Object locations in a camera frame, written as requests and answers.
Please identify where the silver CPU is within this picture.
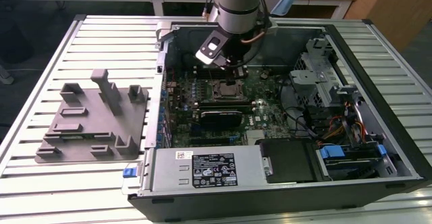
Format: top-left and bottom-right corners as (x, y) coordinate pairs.
(215, 83), (243, 98)

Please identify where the CPU socket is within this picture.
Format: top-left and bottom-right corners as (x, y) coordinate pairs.
(209, 79), (250, 102)

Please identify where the black RAM slot bank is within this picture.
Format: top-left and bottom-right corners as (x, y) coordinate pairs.
(198, 100), (257, 113)
(195, 65), (250, 80)

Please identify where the metal socket cover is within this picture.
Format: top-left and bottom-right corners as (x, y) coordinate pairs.
(211, 80), (249, 101)

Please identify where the green motherboard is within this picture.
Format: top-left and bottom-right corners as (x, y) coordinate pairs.
(162, 67), (295, 148)

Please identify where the metal drive cage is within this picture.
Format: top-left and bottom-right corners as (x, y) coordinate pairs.
(289, 38), (342, 108)

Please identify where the black graphics card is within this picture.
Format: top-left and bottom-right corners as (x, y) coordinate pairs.
(199, 110), (245, 129)

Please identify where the silver chipset heatsink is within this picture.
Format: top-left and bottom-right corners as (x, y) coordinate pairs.
(246, 129), (266, 144)

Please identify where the black expansion slot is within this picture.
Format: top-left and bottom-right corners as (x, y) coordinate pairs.
(191, 137), (231, 145)

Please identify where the black plastic shroud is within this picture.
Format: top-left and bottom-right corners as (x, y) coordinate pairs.
(259, 138), (331, 184)

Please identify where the blue disk carrier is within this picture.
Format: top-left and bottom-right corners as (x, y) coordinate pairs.
(319, 144), (347, 160)

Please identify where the silver power supply unit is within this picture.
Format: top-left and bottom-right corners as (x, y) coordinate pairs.
(149, 147), (271, 193)

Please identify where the wooden cabinet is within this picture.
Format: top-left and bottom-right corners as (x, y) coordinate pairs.
(345, 0), (432, 50)

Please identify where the grey parts rack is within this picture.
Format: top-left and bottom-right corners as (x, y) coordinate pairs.
(35, 69), (151, 164)

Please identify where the disk bay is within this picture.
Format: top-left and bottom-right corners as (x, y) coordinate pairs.
(315, 143), (402, 182)

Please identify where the black PC case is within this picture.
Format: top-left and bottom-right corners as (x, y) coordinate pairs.
(122, 21), (432, 223)

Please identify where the white chair foot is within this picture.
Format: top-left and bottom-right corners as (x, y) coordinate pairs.
(0, 64), (15, 84)

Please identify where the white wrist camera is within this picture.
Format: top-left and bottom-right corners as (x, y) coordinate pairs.
(195, 29), (234, 70)

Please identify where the yellow red wire bundle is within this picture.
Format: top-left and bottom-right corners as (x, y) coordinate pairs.
(315, 101), (371, 145)

